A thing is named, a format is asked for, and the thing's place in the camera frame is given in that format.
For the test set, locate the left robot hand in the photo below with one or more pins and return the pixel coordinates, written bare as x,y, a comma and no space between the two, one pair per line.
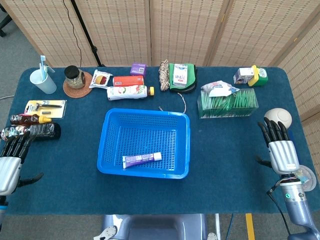
8,163

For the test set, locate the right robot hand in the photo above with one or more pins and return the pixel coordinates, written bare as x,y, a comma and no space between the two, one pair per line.
282,152

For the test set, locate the purple white toothpaste tube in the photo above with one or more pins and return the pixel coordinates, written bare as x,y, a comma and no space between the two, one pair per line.
141,159

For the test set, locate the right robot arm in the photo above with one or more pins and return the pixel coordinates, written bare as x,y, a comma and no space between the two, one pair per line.
296,207

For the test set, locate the blue plastic basket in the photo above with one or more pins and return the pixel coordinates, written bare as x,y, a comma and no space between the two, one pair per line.
145,142

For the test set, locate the clear tub of clips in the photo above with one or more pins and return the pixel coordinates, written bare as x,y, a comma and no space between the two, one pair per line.
308,178

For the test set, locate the beige round dome object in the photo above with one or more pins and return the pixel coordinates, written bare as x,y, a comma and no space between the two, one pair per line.
278,115

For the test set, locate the black wrapped package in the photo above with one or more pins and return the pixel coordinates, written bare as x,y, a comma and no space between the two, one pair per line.
42,130

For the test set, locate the dark bottle yellow cap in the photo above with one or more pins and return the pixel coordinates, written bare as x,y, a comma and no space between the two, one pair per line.
28,118

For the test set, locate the razor in yellow packaging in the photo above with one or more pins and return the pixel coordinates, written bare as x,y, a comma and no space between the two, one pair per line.
46,108

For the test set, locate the clear box green sachets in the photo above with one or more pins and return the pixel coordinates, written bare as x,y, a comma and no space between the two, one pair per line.
228,105

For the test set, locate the green yellow lidded container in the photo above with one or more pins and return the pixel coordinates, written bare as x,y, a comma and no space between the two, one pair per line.
260,76

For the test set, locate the small white purple carton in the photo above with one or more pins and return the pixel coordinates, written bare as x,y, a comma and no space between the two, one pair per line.
243,75

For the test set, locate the light blue plastic cup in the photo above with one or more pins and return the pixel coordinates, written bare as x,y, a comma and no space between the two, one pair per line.
44,81

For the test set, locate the white tissue packet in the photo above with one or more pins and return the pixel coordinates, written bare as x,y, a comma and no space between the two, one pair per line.
218,88

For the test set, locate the round woven brown coaster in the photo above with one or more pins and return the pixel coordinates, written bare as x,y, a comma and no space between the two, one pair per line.
78,90

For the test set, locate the blue toothbrush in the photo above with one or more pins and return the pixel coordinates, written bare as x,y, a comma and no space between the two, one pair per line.
43,65

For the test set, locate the glass jar black lid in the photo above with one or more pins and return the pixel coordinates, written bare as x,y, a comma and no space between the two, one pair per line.
73,77

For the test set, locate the green folded cloth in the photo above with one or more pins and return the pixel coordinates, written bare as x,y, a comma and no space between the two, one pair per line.
191,80

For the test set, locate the white snack packet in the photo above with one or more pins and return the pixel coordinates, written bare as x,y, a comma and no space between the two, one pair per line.
100,79

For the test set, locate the white milk carton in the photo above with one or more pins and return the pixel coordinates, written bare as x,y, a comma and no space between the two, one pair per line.
180,75

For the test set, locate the white bottle yellow cap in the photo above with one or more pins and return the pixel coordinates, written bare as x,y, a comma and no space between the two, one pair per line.
127,92

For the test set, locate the orange red can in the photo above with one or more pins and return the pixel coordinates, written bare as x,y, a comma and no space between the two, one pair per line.
128,80

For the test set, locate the robot torso base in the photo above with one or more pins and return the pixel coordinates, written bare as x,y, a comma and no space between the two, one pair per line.
155,226

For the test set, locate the black tripod stand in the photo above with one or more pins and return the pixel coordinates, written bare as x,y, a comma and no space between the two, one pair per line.
87,32

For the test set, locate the purple small box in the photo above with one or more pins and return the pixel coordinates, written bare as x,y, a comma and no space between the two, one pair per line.
138,69

